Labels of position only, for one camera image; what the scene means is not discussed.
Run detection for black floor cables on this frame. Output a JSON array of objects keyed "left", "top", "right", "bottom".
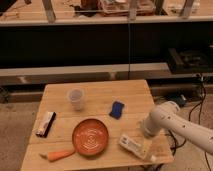
[{"left": 159, "top": 73, "right": 212, "bottom": 171}]

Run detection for black box on shelf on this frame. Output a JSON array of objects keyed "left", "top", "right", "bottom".
[{"left": 167, "top": 48, "right": 213, "bottom": 74}]

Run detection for clear plastic cup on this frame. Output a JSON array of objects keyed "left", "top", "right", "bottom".
[{"left": 68, "top": 89, "right": 84, "bottom": 111}]

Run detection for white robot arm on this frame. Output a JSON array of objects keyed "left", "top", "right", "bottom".
[{"left": 140, "top": 101, "right": 213, "bottom": 155}]

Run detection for orange carrot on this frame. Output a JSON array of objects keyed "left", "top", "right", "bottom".
[{"left": 40, "top": 150, "right": 75, "bottom": 162}]

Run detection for red tray on shelf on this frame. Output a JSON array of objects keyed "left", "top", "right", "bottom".
[{"left": 98, "top": 0, "right": 156, "bottom": 16}]

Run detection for wooden table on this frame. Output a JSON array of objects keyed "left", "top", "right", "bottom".
[{"left": 20, "top": 79, "right": 175, "bottom": 171}]

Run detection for blue sponge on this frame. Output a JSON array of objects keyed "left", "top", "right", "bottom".
[{"left": 109, "top": 101, "right": 124, "bottom": 119}]

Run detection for blue vertical cable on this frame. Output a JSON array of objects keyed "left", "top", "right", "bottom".
[{"left": 127, "top": 16, "right": 131, "bottom": 80}]

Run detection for black and silver packet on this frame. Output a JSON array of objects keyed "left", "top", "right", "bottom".
[{"left": 35, "top": 111, "right": 56, "bottom": 138}]

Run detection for white plastic bottle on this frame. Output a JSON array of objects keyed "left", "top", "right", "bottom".
[{"left": 119, "top": 134, "right": 157, "bottom": 162}]

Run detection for orange ceramic bowl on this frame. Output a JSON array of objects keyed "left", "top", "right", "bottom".
[{"left": 72, "top": 118, "right": 109, "bottom": 157}]

